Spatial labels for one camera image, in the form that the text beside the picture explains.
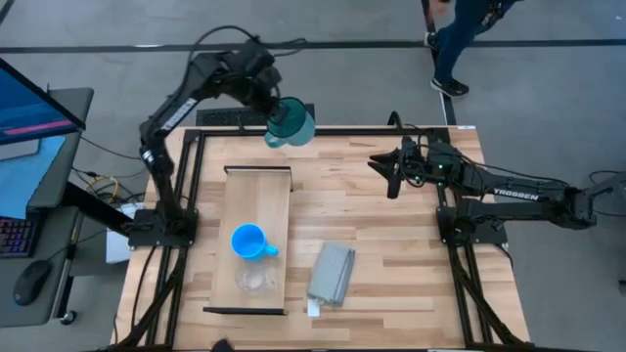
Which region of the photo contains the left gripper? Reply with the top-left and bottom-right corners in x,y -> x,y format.
228,41 -> 294,125

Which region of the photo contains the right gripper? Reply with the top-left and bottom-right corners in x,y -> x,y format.
367,136 -> 464,199

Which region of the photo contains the teal enamel mug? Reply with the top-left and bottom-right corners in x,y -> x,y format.
263,96 -> 317,150

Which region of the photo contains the blue plastic mug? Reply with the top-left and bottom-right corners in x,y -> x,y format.
230,223 -> 281,262

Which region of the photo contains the clear glass cup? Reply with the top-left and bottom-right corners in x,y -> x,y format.
234,260 -> 278,295

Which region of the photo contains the black floor grate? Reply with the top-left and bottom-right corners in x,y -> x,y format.
195,103 -> 316,127

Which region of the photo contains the wooden tray board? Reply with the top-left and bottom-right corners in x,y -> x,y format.
202,164 -> 295,316

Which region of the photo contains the grey folded knit towel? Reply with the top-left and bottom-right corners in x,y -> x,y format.
305,241 -> 357,309

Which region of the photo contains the person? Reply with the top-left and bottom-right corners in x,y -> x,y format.
423,0 -> 520,99

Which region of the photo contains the white box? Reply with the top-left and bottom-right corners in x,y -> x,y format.
105,201 -> 144,266

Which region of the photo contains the grey side desk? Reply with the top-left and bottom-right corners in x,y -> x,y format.
0,87 -> 96,329

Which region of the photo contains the blue screen monitor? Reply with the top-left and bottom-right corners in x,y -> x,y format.
0,58 -> 87,147

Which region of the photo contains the backlit keyboard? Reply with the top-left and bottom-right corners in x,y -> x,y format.
0,217 -> 40,259

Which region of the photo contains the black computer mouse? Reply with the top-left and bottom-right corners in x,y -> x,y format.
12,259 -> 53,307

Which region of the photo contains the yellow cable coil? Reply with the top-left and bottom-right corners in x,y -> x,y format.
84,174 -> 121,204

